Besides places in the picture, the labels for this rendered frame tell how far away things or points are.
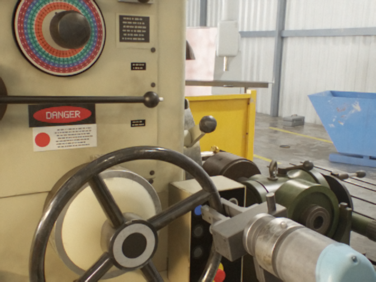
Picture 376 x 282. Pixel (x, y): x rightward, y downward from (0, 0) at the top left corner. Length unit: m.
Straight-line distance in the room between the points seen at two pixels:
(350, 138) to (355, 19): 3.66
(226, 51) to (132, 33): 6.14
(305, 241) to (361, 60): 9.58
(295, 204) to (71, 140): 0.58
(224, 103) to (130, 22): 3.11
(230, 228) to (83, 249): 0.30
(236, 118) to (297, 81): 7.34
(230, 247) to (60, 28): 0.48
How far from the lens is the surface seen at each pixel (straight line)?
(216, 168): 1.55
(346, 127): 7.33
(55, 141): 1.04
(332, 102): 7.34
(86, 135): 1.06
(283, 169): 1.45
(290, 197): 1.30
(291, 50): 11.69
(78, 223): 0.98
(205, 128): 1.14
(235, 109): 4.22
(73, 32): 0.94
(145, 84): 1.10
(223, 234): 0.84
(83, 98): 0.99
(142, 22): 1.09
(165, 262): 1.23
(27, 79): 1.02
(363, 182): 2.60
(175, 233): 1.16
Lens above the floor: 1.65
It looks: 12 degrees down
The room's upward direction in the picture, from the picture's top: 1 degrees clockwise
